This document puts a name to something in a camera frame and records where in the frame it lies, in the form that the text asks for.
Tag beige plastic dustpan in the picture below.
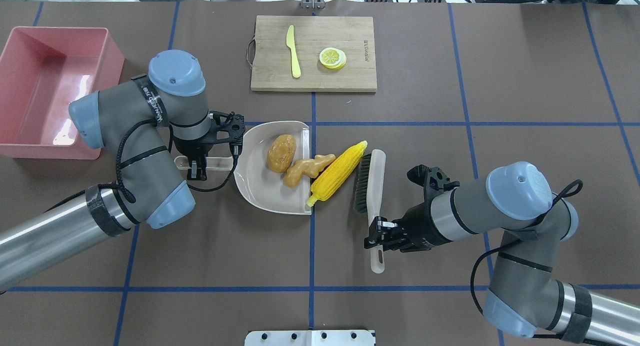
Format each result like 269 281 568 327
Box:
174 120 312 216

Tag yellow plastic knife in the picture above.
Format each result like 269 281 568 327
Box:
285 24 302 79

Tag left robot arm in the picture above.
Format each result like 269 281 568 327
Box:
0 49 211 291

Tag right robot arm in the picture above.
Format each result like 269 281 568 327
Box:
363 161 639 346

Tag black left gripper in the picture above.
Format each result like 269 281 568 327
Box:
174 137 213 181

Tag yellow toy corn cob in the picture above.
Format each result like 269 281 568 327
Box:
306 140 368 207

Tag beige hand brush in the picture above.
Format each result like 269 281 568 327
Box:
353 148 386 274

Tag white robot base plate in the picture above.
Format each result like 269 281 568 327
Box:
244 329 377 346

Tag lemon slices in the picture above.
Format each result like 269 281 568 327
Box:
318 47 347 70

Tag toy brown potato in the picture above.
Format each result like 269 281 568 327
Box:
266 134 297 173

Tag toy ginger root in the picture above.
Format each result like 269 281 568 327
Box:
283 154 337 188

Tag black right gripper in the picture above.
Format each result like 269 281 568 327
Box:
363 205 443 253

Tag wooden cutting board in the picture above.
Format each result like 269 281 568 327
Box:
250 15 378 93

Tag pink plastic bin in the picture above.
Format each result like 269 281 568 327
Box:
0 25 125 160

